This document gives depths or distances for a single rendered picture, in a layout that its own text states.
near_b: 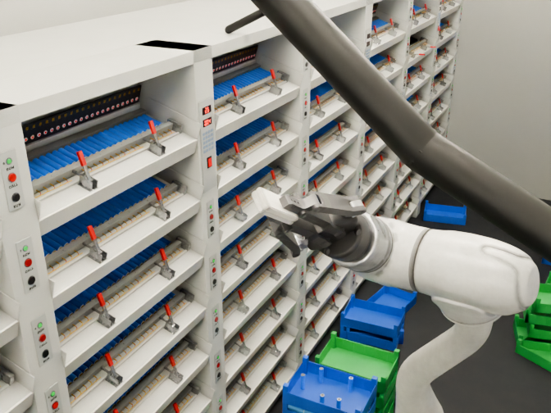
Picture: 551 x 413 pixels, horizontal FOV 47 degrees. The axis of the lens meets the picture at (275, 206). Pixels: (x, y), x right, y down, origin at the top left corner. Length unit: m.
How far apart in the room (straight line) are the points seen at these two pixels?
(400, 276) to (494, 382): 2.36
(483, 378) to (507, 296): 2.40
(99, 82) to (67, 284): 0.47
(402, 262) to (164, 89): 1.08
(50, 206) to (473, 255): 0.92
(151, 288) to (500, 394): 1.94
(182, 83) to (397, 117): 1.50
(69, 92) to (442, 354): 0.91
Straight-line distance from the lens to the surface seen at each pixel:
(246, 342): 2.55
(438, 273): 0.95
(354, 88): 0.35
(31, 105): 1.36
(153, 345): 1.94
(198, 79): 1.81
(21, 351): 1.51
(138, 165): 1.66
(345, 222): 0.86
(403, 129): 0.35
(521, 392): 3.30
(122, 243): 1.68
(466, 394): 3.21
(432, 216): 4.76
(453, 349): 1.11
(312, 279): 2.98
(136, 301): 1.79
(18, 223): 1.38
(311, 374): 2.56
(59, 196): 1.50
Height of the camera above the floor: 2.04
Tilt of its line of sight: 25 degrees down
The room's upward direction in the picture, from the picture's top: straight up
